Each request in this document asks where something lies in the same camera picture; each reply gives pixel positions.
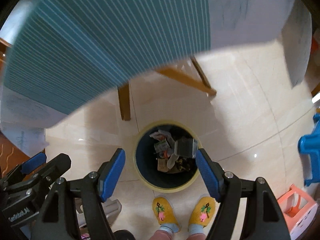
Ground blue plastic stool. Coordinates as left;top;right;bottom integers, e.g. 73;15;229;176
298;113;320;186

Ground yellow embroidered slipper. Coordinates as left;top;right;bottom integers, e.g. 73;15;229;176
152;197;181;235
188;196;215;236

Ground round yellow-rimmed trash bin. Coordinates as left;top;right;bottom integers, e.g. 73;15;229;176
133;120;201;193

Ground red white wrapper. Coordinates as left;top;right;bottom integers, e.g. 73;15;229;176
149;129;175;153

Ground silver cardboard box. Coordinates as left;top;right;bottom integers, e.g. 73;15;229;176
174;138;198;159

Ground white and teal tablecloth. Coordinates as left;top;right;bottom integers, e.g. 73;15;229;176
1;0;295;155

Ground right yellow embroidered slipper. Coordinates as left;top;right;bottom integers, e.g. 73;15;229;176
188;196;215;236

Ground wooden folding table legs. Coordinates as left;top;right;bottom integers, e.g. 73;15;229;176
117;56;218;121

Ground pink plastic stool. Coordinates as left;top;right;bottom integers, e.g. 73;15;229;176
277;184;318;239

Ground left yellow embroidered slipper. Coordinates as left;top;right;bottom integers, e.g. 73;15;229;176
152;197;181;235

